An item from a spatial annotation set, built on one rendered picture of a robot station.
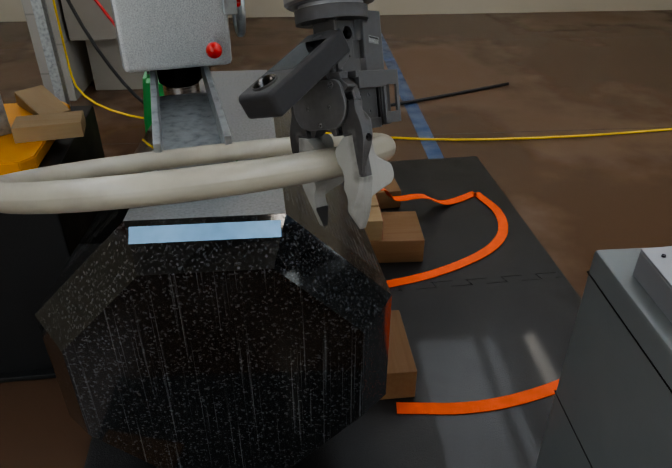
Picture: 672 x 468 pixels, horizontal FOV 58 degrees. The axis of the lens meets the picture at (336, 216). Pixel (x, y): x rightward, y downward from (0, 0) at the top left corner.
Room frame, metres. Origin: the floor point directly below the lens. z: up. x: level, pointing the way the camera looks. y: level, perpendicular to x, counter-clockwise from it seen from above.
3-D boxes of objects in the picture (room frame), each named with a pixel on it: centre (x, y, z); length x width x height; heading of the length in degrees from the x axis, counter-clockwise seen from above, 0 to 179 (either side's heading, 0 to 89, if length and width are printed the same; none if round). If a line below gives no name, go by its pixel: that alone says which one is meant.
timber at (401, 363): (1.51, -0.18, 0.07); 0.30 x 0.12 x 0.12; 6
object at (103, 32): (4.81, 1.56, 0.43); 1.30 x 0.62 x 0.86; 4
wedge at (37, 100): (1.97, 1.01, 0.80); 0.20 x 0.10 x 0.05; 47
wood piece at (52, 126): (1.76, 0.90, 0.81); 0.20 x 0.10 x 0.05; 105
